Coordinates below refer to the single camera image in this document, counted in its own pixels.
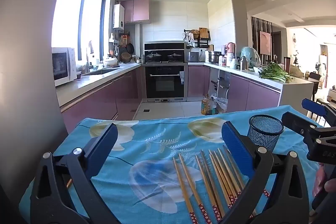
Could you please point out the white ceramic pot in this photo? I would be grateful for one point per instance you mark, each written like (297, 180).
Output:
(109, 62)

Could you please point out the steel kitchen faucet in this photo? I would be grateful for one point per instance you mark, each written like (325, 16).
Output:
(88, 56)

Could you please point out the leafy green vegetables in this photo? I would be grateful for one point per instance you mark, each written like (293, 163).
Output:
(275, 74)

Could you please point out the wooden cutting board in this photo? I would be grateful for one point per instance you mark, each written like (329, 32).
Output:
(204, 33)

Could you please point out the black wall rack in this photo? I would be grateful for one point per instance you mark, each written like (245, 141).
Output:
(203, 43)

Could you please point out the woven basket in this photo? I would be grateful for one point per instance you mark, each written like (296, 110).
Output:
(126, 56)

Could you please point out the bunch of wooden chopsticks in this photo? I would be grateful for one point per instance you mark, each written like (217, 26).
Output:
(210, 182)

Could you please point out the pink wall painting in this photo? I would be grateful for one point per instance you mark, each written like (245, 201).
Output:
(265, 43)

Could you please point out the steel thermos bottle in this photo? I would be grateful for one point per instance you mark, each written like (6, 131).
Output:
(244, 64)

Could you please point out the hanging black frying pan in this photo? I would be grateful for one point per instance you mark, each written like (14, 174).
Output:
(130, 48)

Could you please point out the white gas water heater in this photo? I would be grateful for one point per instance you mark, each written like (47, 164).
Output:
(118, 16)

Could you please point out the clear plastic bag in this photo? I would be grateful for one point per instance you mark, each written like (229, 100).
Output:
(221, 106)

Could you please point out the pink wall cabinet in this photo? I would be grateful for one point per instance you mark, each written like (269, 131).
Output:
(136, 11)

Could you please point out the yellow cooking oil bottle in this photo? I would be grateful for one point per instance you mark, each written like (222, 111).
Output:
(205, 106)

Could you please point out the pink kitchen base cabinet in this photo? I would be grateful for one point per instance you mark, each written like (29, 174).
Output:
(105, 98)
(249, 92)

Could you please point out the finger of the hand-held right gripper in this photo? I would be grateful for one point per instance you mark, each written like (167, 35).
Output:
(313, 108)
(296, 123)

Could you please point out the kitchen window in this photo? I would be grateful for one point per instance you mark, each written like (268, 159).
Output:
(76, 16)

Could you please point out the pink electric kettle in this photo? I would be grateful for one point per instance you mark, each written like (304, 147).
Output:
(231, 48)

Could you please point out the person's right hand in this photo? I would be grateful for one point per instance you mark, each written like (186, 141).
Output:
(319, 182)

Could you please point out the steel stockpot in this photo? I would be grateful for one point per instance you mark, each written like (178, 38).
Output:
(214, 57)

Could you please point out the black integrated stove oven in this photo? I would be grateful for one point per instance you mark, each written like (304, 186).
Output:
(165, 77)

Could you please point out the oil bottles on floor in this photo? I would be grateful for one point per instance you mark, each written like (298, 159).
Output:
(212, 108)

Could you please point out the black mesh pen holder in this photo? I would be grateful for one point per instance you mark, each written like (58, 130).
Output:
(265, 132)

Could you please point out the white microwave oven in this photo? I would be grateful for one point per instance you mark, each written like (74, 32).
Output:
(63, 66)

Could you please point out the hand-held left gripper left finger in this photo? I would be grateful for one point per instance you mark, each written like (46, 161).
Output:
(105, 142)

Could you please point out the silver toaster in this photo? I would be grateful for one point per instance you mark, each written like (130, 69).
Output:
(193, 56)

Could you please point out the blue floral tablecloth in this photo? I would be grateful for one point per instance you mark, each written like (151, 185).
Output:
(147, 161)

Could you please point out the black pot with glass lid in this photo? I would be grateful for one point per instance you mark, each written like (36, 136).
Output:
(153, 57)
(175, 57)

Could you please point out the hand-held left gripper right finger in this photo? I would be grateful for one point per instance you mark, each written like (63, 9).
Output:
(236, 145)

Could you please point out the white jar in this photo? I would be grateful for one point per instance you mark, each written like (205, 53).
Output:
(234, 63)

